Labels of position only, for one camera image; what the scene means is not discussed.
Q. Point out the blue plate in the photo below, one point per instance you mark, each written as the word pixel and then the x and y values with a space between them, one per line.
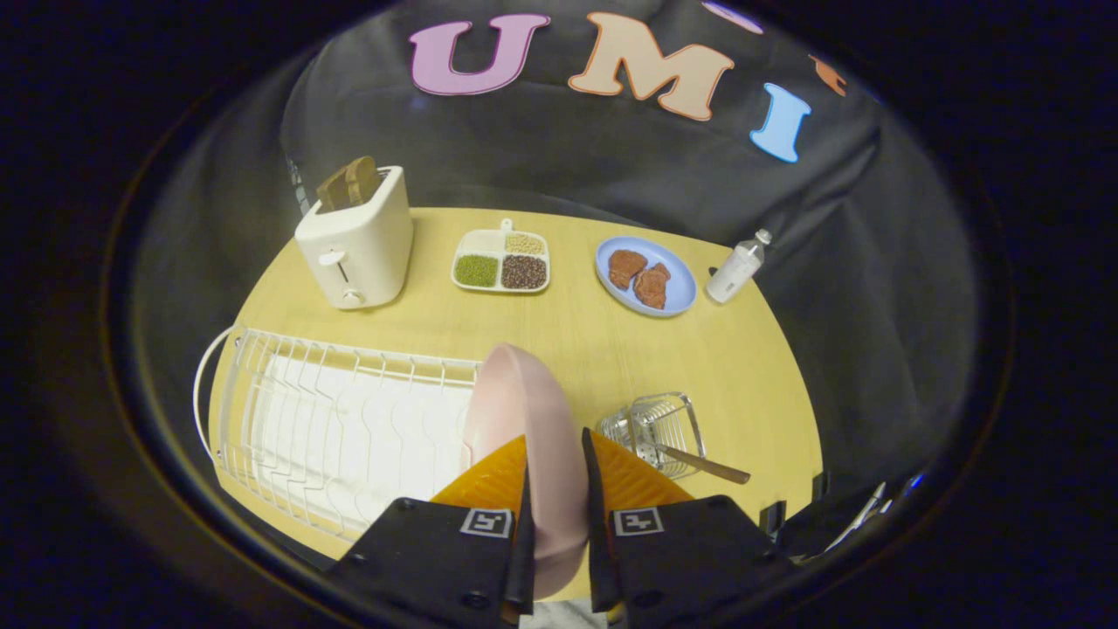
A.
pixel 677 293

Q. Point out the white divided tray of beans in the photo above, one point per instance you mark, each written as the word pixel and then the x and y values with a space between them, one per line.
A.
pixel 501 260

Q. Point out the brown meat piece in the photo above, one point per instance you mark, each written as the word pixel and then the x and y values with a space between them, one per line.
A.
pixel 652 285
pixel 626 266

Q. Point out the black backdrop cloth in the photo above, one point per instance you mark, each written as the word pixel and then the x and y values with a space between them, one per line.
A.
pixel 611 157

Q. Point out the small white bottle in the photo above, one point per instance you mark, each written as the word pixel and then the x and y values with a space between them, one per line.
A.
pixel 734 271

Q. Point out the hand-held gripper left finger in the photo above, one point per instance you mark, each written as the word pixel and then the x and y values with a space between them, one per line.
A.
pixel 525 559

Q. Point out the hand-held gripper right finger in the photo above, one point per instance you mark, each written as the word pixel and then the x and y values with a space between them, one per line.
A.
pixel 597 550

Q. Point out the pink plate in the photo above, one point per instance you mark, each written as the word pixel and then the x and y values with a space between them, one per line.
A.
pixel 541 437

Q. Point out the white toaster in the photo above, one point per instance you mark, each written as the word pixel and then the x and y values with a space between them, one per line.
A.
pixel 358 245

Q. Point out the brown toast slice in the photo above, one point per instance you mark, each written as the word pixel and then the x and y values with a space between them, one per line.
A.
pixel 334 187
pixel 362 177

